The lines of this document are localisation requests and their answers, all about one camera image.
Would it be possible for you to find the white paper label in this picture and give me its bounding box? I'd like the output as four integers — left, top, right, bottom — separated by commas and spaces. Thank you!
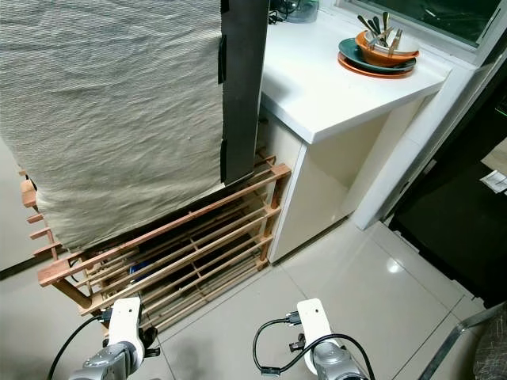
479, 169, 507, 196

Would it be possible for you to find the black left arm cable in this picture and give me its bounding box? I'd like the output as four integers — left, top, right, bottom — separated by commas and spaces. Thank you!
48, 310, 113, 380

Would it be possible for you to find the orange bowl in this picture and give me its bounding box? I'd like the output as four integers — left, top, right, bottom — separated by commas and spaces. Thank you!
355, 29, 421, 67

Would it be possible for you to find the orange plate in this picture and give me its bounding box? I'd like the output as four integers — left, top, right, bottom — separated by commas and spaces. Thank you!
337, 51, 418, 79

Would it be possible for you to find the grey metal bar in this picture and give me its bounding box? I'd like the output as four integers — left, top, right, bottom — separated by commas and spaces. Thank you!
416, 301, 507, 380

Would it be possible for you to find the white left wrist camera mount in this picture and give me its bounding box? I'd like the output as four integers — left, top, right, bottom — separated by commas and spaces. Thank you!
108, 297, 142, 349

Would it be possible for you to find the teal plate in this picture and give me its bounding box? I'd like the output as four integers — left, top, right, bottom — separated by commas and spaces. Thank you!
338, 37, 418, 74

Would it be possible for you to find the black flat panel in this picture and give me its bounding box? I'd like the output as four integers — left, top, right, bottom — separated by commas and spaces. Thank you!
218, 0, 270, 188

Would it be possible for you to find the glass jar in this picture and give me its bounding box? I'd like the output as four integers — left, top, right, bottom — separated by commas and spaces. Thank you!
281, 0, 318, 23

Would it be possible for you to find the wooden slatted rack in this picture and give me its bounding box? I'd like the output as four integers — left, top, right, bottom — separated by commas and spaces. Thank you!
20, 150, 292, 332

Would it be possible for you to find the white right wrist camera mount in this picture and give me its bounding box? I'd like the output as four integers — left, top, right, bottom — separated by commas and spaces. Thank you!
296, 298, 334, 353

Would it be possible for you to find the black appliance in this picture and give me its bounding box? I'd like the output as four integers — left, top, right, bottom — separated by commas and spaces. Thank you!
388, 55, 507, 310

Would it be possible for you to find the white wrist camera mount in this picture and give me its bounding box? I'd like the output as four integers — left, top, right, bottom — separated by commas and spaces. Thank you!
108, 297, 142, 349
296, 298, 334, 353

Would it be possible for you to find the white counter cabinet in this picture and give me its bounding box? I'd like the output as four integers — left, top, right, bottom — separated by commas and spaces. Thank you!
257, 0, 507, 264

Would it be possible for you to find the beige ribbed cloth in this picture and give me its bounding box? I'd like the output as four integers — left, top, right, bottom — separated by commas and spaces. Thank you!
0, 0, 224, 253

